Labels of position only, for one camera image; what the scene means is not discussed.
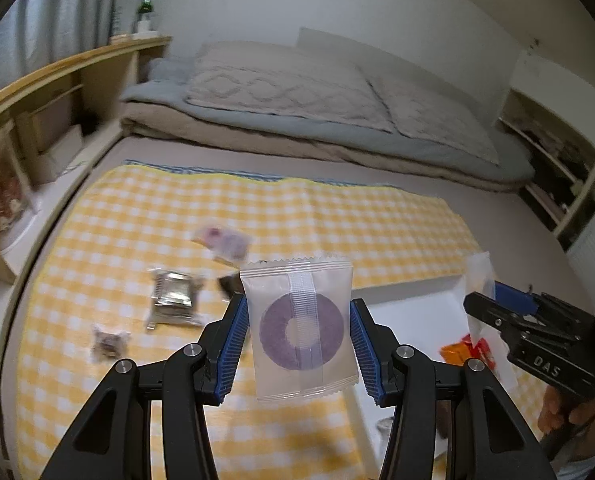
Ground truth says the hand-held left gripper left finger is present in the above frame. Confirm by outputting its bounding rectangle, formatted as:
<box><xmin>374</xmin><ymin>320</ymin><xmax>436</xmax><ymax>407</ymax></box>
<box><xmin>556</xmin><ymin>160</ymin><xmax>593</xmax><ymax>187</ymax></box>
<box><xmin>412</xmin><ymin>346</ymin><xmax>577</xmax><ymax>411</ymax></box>
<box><xmin>40</xmin><ymin>292</ymin><xmax>251</xmax><ymax>480</ymax></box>

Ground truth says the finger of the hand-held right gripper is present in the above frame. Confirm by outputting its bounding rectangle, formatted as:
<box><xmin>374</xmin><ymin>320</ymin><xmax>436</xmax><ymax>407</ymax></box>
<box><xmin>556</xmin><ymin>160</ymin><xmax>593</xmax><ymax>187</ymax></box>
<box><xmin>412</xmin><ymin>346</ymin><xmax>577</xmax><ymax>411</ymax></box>
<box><xmin>463</xmin><ymin>291</ymin><xmax>528</xmax><ymax>346</ymax></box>
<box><xmin>493</xmin><ymin>283</ymin><xmax>578</xmax><ymax>322</ymax></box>

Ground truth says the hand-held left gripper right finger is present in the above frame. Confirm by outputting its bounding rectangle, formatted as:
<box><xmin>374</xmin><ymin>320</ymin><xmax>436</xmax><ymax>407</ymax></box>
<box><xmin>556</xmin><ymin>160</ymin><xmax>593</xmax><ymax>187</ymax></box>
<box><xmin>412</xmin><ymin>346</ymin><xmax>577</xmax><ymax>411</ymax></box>
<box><xmin>348</xmin><ymin>297</ymin><xmax>555</xmax><ymax>480</ymax></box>

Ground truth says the red snack packet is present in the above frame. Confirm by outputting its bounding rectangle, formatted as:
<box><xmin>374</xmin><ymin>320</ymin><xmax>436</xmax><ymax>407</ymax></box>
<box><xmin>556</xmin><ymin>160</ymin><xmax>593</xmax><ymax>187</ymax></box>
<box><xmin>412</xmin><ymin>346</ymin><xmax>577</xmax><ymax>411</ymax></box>
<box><xmin>470</xmin><ymin>337</ymin><xmax>493</xmax><ymax>366</ymax></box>

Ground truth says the dark packet with pink circle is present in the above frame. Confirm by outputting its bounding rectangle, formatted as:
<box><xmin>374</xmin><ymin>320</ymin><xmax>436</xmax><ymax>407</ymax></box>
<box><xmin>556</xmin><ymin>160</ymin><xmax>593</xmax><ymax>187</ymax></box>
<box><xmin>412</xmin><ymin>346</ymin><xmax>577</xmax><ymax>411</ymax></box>
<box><xmin>216</xmin><ymin>260</ymin><xmax>251</xmax><ymax>301</ymax></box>

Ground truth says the orange snack packet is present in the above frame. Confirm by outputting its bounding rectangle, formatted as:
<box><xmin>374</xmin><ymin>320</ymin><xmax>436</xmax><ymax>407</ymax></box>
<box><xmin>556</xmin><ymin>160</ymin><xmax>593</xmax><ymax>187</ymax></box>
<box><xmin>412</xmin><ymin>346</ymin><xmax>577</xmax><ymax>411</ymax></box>
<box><xmin>440</xmin><ymin>340</ymin><xmax>478</xmax><ymax>366</ymax></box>

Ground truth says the white cardboard box tray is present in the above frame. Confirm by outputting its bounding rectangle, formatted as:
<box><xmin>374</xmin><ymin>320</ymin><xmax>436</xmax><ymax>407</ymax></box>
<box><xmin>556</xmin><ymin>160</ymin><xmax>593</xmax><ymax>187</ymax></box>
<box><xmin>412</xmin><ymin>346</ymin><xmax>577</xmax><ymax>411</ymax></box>
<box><xmin>345</xmin><ymin>276</ymin><xmax>521</xmax><ymax>480</ymax></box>

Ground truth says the grey-green square foil packet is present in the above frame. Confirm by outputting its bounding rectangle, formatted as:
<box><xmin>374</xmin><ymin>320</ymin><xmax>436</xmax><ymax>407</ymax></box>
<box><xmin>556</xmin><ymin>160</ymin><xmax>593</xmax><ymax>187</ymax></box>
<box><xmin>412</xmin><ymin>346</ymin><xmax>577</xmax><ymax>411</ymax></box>
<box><xmin>145</xmin><ymin>266</ymin><xmax>208</xmax><ymax>332</ymax></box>

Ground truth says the clear packet with purple ring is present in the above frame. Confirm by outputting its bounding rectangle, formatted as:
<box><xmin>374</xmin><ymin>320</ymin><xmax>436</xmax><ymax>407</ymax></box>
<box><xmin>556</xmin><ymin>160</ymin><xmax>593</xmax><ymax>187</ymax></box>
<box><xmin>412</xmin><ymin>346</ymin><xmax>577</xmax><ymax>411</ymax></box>
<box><xmin>240</xmin><ymin>255</ymin><xmax>355</xmax><ymax>403</ymax></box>

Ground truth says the clear packet with pink contents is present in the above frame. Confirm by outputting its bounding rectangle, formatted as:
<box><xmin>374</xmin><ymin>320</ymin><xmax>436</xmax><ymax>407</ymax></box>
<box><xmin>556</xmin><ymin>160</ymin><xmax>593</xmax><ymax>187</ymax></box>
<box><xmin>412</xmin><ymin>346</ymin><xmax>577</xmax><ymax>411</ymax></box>
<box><xmin>192</xmin><ymin>225</ymin><xmax>251</xmax><ymax>266</ymax></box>

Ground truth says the small brown twist-wrapped candy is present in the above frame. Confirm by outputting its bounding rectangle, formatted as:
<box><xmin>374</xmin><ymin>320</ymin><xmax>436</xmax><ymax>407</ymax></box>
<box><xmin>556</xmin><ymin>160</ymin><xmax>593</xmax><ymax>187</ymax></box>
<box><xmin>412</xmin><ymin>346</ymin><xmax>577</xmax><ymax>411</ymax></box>
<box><xmin>90</xmin><ymin>325</ymin><xmax>131</xmax><ymax>361</ymax></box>

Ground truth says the person's right forearm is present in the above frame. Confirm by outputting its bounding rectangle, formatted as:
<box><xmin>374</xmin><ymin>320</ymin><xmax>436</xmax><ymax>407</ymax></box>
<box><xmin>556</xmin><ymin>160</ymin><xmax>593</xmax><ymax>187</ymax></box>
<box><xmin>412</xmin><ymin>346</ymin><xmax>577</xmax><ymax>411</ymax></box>
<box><xmin>552</xmin><ymin>410</ymin><xmax>595</xmax><ymax>480</ymax></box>

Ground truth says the person's right hand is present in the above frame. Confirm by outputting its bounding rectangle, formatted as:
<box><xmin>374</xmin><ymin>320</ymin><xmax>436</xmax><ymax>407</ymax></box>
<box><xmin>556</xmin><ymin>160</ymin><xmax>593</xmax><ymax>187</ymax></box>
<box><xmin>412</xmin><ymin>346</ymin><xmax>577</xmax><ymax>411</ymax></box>
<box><xmin>537</xmin><ymin>387</ymin><xmax>595</xmax><ymax>435</ymax></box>

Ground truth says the cluttered white shelf unit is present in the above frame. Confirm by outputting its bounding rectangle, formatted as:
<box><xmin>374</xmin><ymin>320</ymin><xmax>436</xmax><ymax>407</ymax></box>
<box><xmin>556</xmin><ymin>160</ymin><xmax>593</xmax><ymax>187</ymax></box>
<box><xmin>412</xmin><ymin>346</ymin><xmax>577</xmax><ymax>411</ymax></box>
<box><xmin>497</xmin><ymin>85</ymin><xmax>595</xmax><ymax>251</ymax></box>

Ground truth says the yellow checkered mat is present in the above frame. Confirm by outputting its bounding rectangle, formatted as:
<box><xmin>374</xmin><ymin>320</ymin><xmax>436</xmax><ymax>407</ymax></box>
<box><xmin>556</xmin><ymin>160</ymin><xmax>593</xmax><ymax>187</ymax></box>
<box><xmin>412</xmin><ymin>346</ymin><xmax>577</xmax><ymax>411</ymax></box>
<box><xmin>5</xmin><ymin>162</ymin><xmax>548</xmax><ymax>480</ymax></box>

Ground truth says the grey-blue duvet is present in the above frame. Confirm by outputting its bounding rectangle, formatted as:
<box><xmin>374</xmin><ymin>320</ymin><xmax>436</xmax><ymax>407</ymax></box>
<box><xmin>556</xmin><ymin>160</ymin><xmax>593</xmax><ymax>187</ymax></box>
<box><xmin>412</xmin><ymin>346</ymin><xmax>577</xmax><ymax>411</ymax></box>
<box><xmin>120</xmin><ymin>57</ymin><xmax>535</xmax><ymax>186</ymax></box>

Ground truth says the small beige textured pillow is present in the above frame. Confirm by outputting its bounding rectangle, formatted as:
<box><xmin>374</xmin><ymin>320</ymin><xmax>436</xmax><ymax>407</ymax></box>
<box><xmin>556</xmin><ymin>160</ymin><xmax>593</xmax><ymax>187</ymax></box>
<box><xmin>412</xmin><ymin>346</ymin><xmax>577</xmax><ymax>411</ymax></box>
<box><xmin>367</xmin><ymin>77</ymin><xmax>501</xmax><ymax>166</ymax></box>

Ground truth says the beige quilt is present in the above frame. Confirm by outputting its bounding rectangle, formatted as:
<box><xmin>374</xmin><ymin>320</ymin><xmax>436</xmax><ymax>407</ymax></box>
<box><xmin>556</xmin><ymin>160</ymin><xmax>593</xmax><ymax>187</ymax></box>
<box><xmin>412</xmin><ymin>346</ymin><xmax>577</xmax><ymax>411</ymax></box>
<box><xmin>122</xmin><ymin>105</ymin><xmax>523</xmax><ymax>193</ymax></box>

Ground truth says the white storage box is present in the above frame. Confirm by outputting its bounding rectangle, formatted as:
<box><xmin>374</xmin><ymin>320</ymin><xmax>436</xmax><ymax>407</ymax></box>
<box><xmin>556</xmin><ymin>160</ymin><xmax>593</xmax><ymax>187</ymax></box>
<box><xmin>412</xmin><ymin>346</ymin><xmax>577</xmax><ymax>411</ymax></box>
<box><xmin>38</xmin><ymin>130</ymin><xmax>86</xmax><ymax>181</ymax></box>

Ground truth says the large beige textured pillow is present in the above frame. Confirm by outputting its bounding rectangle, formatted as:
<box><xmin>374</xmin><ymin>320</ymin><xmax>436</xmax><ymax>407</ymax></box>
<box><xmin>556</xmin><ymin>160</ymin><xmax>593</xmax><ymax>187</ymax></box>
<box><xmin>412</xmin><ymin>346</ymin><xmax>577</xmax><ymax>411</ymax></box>
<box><xmin>185</xmin><ymin>42</ymin><xmax>395</xmax><ymax>133</ymax></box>

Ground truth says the brown doll in clear bag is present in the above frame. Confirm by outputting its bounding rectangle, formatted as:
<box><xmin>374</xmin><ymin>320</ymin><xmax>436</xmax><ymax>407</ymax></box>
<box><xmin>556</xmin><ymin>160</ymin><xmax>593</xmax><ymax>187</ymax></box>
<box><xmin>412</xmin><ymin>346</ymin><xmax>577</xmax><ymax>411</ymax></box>
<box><xmin>0</xmin><ymin>125</ymin><xmax>36</xmax><ymax>236</ymax></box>

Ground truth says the tan cardboard box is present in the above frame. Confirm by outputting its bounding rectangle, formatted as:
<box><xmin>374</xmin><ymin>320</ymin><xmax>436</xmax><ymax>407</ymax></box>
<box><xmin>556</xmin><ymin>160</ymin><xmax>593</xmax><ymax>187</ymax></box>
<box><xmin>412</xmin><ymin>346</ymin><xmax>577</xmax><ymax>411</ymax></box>
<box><xmin>18</xmin><ymin>110</ymin><xmax>78</xmax><ymax>156</ymax></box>

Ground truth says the long wooden shelf unit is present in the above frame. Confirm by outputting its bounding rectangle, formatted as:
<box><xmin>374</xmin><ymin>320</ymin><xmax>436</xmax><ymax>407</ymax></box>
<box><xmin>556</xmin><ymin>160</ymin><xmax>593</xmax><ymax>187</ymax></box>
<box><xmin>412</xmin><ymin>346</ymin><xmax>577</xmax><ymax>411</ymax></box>
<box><xmin>0</xmin><ymin>35</ymin><xmax>173</xmax><ymax>286</ymax></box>

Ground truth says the grey curtain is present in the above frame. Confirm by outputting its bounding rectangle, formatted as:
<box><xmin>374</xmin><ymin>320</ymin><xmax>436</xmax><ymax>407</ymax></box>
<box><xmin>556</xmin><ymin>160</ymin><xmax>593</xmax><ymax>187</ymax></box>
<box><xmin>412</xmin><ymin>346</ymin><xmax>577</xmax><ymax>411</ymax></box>
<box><xmin>0</xmin><ymin>0</ymin><xmax>123</xmax><ymax>111</ymax></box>

